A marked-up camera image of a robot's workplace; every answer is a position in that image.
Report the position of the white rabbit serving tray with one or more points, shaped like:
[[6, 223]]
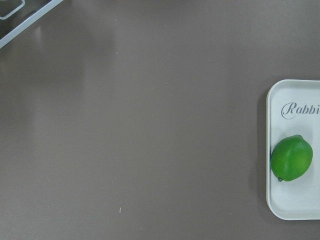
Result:
[[293, 108]]

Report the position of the green lime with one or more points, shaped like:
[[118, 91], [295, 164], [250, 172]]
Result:
[[291, 158]]

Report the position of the white metal base plate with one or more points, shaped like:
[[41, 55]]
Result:
[[18, 15]]

